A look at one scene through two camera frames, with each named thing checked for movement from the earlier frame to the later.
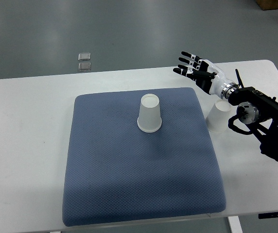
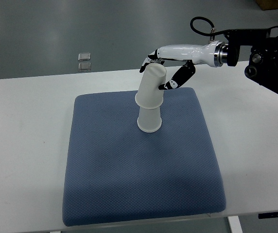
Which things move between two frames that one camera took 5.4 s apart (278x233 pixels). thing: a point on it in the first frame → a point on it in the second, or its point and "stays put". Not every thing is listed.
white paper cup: x=149 y=119 stays put
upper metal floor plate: x=84 y=56 stays put
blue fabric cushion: x=117 y=173 stays put
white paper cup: x=217 y=121 → x=149 y=96
